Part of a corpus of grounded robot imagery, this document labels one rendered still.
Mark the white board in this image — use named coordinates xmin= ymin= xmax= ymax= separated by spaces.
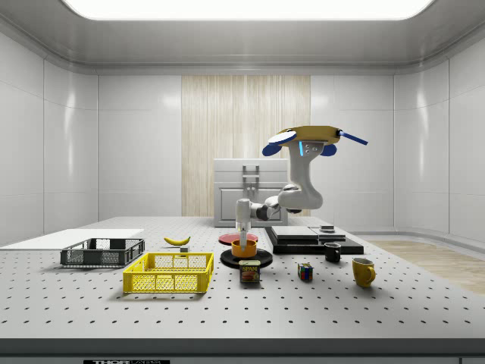
xmin=0 ymin=227 xmax=146 ymax=251

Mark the flat-sided can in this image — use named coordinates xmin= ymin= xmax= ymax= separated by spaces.
xmin=238 ymin=259 xmax=262 ymax=284

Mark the dark grey basket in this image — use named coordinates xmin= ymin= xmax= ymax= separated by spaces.
xmin=60 ymin=237 xmax=146 ymax=268

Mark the yellow mug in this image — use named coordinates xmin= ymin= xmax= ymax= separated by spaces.
xmin=352 ymin=257 xmax=377 ymax=288

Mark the black stove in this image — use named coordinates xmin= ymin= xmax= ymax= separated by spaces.
xmin=263 ymin=224 xmax=365 ymax=256

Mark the red plate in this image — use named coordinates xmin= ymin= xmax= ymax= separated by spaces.
xmin=218 ymin=233 xmax=258 ymax=246

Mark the black mug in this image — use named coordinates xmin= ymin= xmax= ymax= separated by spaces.
xmin=323 ymin=242 xmax=343 ymax=263

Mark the drone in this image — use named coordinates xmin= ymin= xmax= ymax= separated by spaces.
xmin=261 ymin=124 xmax=370 ymax=158

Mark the black plate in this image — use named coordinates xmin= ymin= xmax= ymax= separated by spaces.
xmin=220 ymin=247 xmax=274 ymax=268

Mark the white cabinet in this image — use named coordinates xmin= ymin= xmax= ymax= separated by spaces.
xmin=212 ymin=158 xmax=291 ymax=228

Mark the puzzle cube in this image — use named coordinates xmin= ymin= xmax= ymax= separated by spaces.
xmin=297 ymin=262 xmax=315 ymax=282

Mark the yellow bowl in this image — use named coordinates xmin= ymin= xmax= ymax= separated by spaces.
xmin=230 ymin=239 xmax=258 ymax=260

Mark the yellow basket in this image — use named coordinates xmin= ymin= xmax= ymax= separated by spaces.
xmin=121 ymin=252 xmax=215 ymax=295

